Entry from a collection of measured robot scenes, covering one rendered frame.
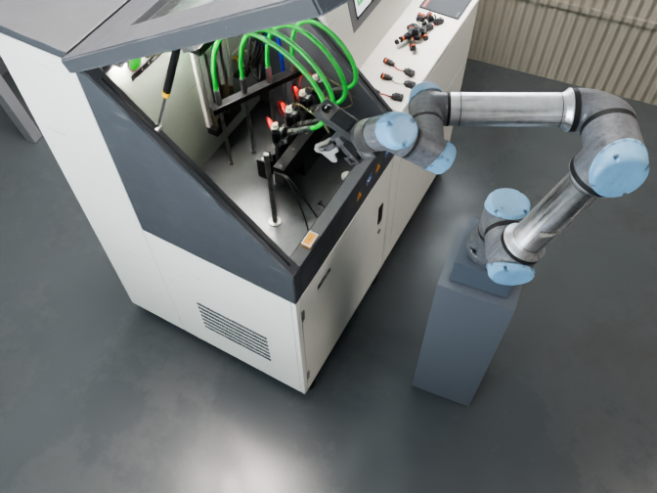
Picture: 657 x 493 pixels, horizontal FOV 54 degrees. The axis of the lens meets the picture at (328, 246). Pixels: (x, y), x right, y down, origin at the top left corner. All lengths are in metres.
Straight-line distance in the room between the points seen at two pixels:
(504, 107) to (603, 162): 0.24
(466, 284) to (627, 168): 0.72
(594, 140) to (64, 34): 1.23
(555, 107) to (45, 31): 1.20
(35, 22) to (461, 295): 1.37
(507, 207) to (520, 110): 0.36
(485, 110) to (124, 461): 1.90
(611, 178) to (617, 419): 1.56
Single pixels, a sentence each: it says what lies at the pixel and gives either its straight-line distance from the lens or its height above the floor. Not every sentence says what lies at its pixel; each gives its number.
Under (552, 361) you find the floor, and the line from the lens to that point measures 2.86.
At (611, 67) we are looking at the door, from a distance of 3.86.
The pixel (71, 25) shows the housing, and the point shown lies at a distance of 1.76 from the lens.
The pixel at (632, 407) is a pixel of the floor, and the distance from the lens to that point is 2.90.
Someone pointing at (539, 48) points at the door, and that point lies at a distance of 3.84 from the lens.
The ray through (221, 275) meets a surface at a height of 0.75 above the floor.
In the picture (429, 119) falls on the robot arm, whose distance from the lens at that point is 1.43.
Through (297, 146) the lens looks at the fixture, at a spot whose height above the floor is 0.98.
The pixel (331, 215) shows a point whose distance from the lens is 1.92.
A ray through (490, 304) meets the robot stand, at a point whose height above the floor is 0.79.
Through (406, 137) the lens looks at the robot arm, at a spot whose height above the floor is 1.53.
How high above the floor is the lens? 2.48
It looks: 56 degrees down
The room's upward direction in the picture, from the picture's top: 1 degrees counter-clockwise
